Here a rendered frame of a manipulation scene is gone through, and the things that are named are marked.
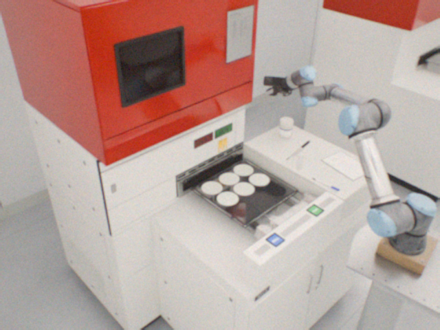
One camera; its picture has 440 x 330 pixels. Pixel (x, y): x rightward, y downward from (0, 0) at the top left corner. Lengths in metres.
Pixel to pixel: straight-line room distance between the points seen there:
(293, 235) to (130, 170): 0.72
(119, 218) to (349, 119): 1.05
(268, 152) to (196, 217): 0.50
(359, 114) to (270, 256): 0.66
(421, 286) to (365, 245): 0.27
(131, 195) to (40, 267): 1.34
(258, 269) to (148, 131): 0.68
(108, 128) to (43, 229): 1.85
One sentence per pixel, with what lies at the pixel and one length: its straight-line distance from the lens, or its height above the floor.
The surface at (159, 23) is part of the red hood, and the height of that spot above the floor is 1.71.
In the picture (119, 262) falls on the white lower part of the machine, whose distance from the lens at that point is 2.12.
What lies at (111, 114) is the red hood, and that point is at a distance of 1.62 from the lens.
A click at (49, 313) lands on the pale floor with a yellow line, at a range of 2.87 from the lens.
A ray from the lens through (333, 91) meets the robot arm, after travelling 2.17.
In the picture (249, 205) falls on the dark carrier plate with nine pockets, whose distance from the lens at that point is 2.00.
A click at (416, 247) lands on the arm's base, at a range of 1.96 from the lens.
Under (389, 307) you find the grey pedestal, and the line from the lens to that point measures 2.21.
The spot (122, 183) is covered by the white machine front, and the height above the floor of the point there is 1.08.
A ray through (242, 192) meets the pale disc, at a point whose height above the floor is 0.90.
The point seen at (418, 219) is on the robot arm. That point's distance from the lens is 1.85.
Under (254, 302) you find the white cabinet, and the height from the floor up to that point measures 0.75.
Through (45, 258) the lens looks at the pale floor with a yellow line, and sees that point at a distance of 3.18.
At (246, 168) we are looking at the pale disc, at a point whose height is 0.90.
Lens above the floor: 2.19
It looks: 35 degrees down
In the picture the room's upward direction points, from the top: 1 degrees clockwise
